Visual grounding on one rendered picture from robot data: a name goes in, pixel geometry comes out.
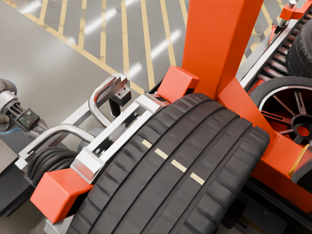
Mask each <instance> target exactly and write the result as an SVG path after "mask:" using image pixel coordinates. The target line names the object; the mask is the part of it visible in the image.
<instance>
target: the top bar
mask: <svg viewBox="0 0 312 234"><path fill-rule="evenodd" d="M119 76H121V82H120V83H119V84H118V85H117V86H115V87H114V86H113V85H112V86H110V87H109V88H108V89H107V90H106V91H105V92H103V93H102V94H101V95H100V97H99V98H98V100H97V106H98V108H99V107H100V106H102V105H103V104H104V103H105V102H106V101H107V100H108V99H109V98H111V97H112V96H113V95H114V94H115V93H116V92H117V91H118V90H120V89H121V88H122V87H123V86H124V85H125V84H126V83H127V82H128V81H127V77H126V76H125V75H123V74H122V73H120V74H119ZM90 115H91V112H90V110H89V107H88V101H87V102H86V103H84V104H83V105H82V106H81V107H80V108H79V109H77V110H76V111H75V112H74V113H73V114H71V115H70V116H69V117H68V118H67V119H66V120H65V121H64V122H62V123H61V124H73V125H75V126H79V125H80V124H81V123H82V122H83V121H85V120H86V119H87V118H88V117H89V116H90ZM69 134H70V133H60V134H57V135H55V136H53V137H52V138H51V139H49V140H48V141H47V142H46V143H45V144H43V145H42V146H41V147H40V148H39V149H38V150H36V151H35V153H36V154H37V153H38V152H39V151H40V150H42V149H44V148H47V147H56V146H57V145H58V144H59V143H60V142H61V141H62V140H64V139H65V138H66V137H67V136H68V135H69ZM30 162H31V161H30ZM30 162H29V163H27V162H26V161H25V160H24V159H23V158H20V159H19V160H18V161H17V162H16V163H15V164H14V165H15V166H16V167H17V168H18V169H19V170H21V171H22V172H23V173H24V174H25V173H26V172H27V170H28V167H29V164H30Z"/></svg>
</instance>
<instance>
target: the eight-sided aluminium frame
mask: <svg viewBox="0 0 312 234"><path fill-rule="evenodd" d="M169 104H171V103H170V102H169V101H167V100H165V99H164V98H162V97H161V96H159V95H157V94H148V93H145V94H142V95H141V96H140V97H138V98H137V99H135V100H134V101H133V103H132V104H131V105H130V106H129V107H128V108H127V109H126V110H125V111H124V112H123V113H122V114H121V115H120V116H119V117H118V118H116V119H115V120H114V121H113V122H112V123H111V124H110V125H109V126H108V127H107V128H106V129H105V130H104V131H103V132H102V133H101V134H100V135H99V136H97V137H96V138H95V139H94V140H93V141H92V142H91V143H90V144H89V145H88V146H87V147H84V148H83V149H82V151H81V152H80V153H79V154H78V155H77V156H76V158H75V160H74V162H73V163H72V164H71V166H70V168H72V169H73V170H74V171H75V172H76V173H78V174H79V175H80V176H81V177H82V178H83V179H84V180H86V181H87V182H88V183H89V184H93V185H95V183H96V182H97V180H98V179H99V178H100V176H101V175H102V174H103V173H104V172H105V170H106V168H107V167H108V166H109V164H110V163H111V162H112V161H113V160H114V158H115V157H116V156H117V155H118V153H119V152H120V151H121V150H122V149H123V148H124V146H125V145H126V144H127V143H128V142H129V141H130V140H131V139H132V138H133V137H134V135H136V134H137V132H138V131H139V130H140V129H141V128H142V127H144V126H145V125H146V123H148V122H149V121H150V120H151V119H152V118H153V117H154V116H155V115H157V114H158V113H159V112H160V111H162V110H163V109H164V108H165V107H167V106H168V105H169ZM138 116H140V117H139V118H138V119H137V120H136V121H135V122H134V123H133V124H132V125H131V126H130V127H129V128H128V129H127V130H126V131H125V132H124V133H123V134H122V135H121V136H120V137H119V138H118V139H117V140H116V141H115V142H114V143H113V144H112V145H111V146H110V147H109V148H108V149H107V150H106V151H105V152H104V153H103V154H102V155H101V156H100V155H99V154H101V153H102V152H103V151H104V150H105V149H106V148H107V147H108V146H109V145H110V144H111V140H112V139H113V138H114V137H115V136H116V135H117V134H118V133H119V132H120V131H121V130H122V129H123V128H124V127H126V128H127V127H128V126H129V125H130V124H131V123H132V122H133V121H134V120H135V119H136V118H137V117H138ZM74 216H75V215H73V216H70V217H68V218H65V219H63V220H61V221H58V222H56V223H52V222H51V221H50V220H49V219H47V220H46V221H45V223H46V225H45V227H44V231H45V232H46V233H47V234H65V233H66V232H67V229H68V227H69V225H70V223H71V222H72V219H73V218H74Z"/></svg>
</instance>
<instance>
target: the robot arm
mask: <svg viewBox="0 0 312 234"><path fill-rule="evenodd" d="M16 95H17V88H16V86H15V84H14V83H12V82H10V81H9V80H6V79H0V134H1V135H5V134H9V133H13V132H16V131H19V130H22V131H21V133H23V134H24V135H25V136H26V137H27V138H29V139H32V140H35V139H36V138H37V137H38V136H39V135H40V134H39V132H37V131H36V130H35V131H32V130H33V129H34V128H35V127H36V126H38V130H39V131H40V132H44V131H46V130H47V129H48V127H47V125H46V123H45V121H44V120H43V119H41V118H39V115H38V114H36V113H35V112H34V111H33V110H32V109H30V108H27V109H26V110H24V109H22V108H21V107H20V102H19V101H18V98H17V97H16Z"/></svg>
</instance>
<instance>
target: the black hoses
mask: <svg viewBox="0 0 312 234"><path fill-rule="evenodd" d="M81 151H82V148H80V149H79V150H78V151H77V152H76V151H73V150H69V149H63V148H58V147H47V148H44V149H42V150H40V151H39V152H38V153H37V154H36V155H35V156H34V157H33V158H32V160H31V162H30V164H29V167H28V170H27V174H26V175H24V178H25V179H26V180H27V181H28V182H29V183H30V184H31V185H32V186H33V187H34V188H35V189H36V187H37V185H38V184H39V182H40V180H41V178H42V177H43V175H44V173H45V172H50V171H56V170H62V169H68V168H70V166H71V164H72V163H73V162H74V160H75V158H76V156H77V155H78V154H79V153H80V152H81Z"/></svg>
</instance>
